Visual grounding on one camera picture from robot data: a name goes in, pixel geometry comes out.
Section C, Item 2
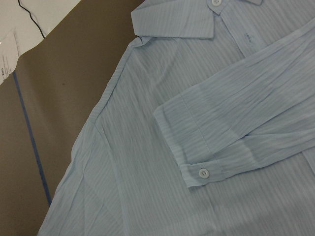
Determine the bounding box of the light blue button shirt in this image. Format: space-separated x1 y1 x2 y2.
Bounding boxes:
38 0 315 236

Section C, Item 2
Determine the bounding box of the clear plastic bag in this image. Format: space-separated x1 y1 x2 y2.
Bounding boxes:
0 28 20 84

